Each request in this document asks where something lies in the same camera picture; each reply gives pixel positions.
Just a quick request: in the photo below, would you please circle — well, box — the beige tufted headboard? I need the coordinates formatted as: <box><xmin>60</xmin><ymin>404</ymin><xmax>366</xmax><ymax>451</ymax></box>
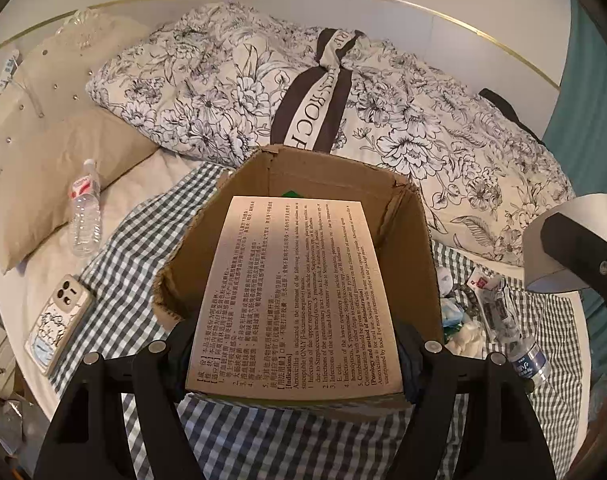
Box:
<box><xmin>0</xmin><ymin>7</ymin><xmax>152</xmax><ymax>143</ymax></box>

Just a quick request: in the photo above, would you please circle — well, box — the brown cardboard box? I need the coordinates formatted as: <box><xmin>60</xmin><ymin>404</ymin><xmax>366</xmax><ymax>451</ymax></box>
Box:
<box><xmin>152</xmin><ymin>143</ymin><xmax>445</xmax><ymax>366</ymax></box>

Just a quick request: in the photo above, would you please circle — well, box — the blue-label water bottle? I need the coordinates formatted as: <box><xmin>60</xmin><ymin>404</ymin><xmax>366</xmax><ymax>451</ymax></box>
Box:
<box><xmin>503</xmin><ymin>330</ymin><xmax>553</xmax><ymax>392</ymax></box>

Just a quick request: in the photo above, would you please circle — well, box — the white bear figurine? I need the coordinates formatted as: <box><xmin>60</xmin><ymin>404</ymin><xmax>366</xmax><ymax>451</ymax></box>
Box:
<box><xmin>444</xmin><ymin>322</ymin><xmax>485</xmax><ymax>358</ymax></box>

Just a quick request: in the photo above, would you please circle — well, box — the beige printed medicine box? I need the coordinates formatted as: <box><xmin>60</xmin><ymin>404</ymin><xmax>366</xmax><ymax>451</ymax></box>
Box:
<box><xmin>185</xmin><ymin>195</ymin><xmax>405</xmax><ymax>407</ymax></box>

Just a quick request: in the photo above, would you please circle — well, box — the blue floral tissue pack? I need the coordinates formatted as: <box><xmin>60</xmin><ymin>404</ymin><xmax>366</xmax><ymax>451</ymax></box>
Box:
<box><xmin>441</xmin><ymin>301</ymin><xmax>465</xmax><ymax>332</ymax></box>

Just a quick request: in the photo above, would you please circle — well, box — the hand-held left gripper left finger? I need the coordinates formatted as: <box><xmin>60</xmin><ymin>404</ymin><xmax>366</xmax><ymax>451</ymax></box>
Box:
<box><xmin>34</xmin><ymin>319</ymin><xmax>204</xmax><ymax>480</ymax></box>

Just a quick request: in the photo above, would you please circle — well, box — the black-white floral tissue pack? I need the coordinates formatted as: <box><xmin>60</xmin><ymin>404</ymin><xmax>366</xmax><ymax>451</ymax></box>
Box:
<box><xmin>476</xmin><ymin>277</ymin><xmax>524</xmax><ymax>347</ymax></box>

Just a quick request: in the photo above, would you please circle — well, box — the smartphone in patterned case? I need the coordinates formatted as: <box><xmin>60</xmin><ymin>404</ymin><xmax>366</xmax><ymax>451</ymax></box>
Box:
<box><xmin>24</xmin><ymin>274</ymin><xmax>95</xmax><ymax>377</ymax></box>

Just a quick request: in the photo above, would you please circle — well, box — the red-label water bottle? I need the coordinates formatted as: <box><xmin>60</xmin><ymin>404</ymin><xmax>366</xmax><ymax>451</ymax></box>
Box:
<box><xmin>68</xmin><ymin>158</ymin><xmax>102</xmax><ymax>257</ymax></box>

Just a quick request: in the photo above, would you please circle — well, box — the beige pillow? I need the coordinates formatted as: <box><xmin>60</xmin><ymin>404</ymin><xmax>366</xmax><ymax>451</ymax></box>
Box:
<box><xmin>0</xmin><ymin>108</ymin><xmax>160</xmax><ymax>275</ymax></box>

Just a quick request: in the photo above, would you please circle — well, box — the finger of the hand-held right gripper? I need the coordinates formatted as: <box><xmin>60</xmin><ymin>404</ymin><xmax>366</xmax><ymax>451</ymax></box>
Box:
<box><xmin>540</xmin><ymin>209</ymin><xmax>607</xmax><ymax>313</ymax></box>

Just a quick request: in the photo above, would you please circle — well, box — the checked cloth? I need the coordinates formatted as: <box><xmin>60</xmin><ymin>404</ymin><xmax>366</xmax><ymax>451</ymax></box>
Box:
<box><xmin>50</xmin><ymin>162</ymin><xmax>584</xmax><ymax>480</ymax></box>

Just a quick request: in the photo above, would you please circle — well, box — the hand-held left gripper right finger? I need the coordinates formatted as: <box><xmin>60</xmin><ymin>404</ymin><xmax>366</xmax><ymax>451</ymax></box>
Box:
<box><xmin>383</xmin><ymin>327</ymin><xmax>559</xmax><ymax>480</ymax></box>

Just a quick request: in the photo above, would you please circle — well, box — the teal curtain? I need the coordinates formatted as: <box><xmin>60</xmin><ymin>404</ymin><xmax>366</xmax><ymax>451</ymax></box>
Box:
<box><xmin>541</xmin><ymin>0</ymin><xmax>607</xmax><ymax>341</ymax></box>

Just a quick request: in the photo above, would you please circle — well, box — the floral black-white duvet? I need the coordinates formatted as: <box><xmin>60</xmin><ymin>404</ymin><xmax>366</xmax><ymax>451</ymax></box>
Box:
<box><xmin>85</xmin><ymin>1</ymin><xmax>577</xmax><ymax>267</ymax></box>

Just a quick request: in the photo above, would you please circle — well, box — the white sachet with red seal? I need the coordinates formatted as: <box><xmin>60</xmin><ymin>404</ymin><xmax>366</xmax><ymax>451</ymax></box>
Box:
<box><xmin>469</xmin><ymin>267</ymin><xmax>505</xmax><ymax>292</ymax></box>

